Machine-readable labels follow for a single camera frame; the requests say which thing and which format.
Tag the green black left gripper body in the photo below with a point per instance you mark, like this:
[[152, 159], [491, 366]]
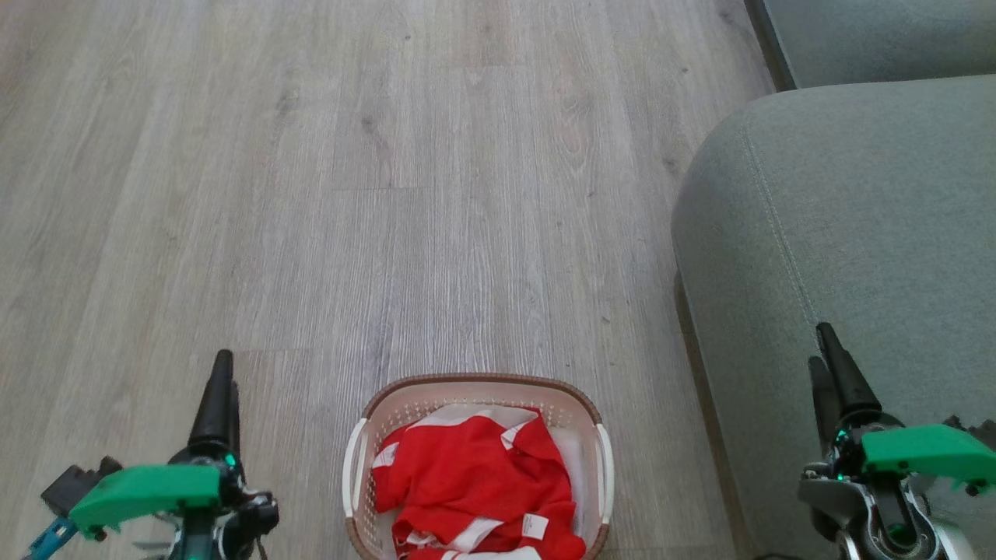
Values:
[[148, 491]]

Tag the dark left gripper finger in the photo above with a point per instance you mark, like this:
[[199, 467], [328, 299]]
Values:
[[236, 424], [215, 404]]

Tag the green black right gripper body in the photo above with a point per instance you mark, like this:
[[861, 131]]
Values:
[[922, 453]]

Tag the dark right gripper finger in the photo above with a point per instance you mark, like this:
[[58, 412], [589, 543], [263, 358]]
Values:
[[823, 404], [850, 385]]

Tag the red shirt with white collar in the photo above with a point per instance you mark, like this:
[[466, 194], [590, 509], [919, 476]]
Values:
[[467, 467]]

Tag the grey fabric sofa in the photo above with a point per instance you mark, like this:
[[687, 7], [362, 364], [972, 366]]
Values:
[[856, 233]]

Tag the beige plastic laundry basket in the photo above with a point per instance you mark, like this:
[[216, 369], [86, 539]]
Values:
[[482, 386]]

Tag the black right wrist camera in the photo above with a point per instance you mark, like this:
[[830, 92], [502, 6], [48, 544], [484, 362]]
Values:
[[984, 432]]

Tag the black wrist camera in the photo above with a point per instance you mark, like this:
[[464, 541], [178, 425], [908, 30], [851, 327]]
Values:
[[74, 486], [984, 432]]

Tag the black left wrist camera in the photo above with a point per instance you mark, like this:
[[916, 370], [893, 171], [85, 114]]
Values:
[[74, 486]]

